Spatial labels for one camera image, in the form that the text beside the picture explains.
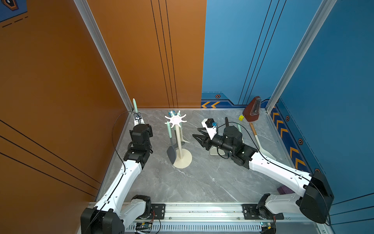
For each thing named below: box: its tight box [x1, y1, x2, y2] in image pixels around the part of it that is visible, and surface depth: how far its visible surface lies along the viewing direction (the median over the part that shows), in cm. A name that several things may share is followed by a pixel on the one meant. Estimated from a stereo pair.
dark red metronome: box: [242, 96, 261, 122], surface depth 110 cm
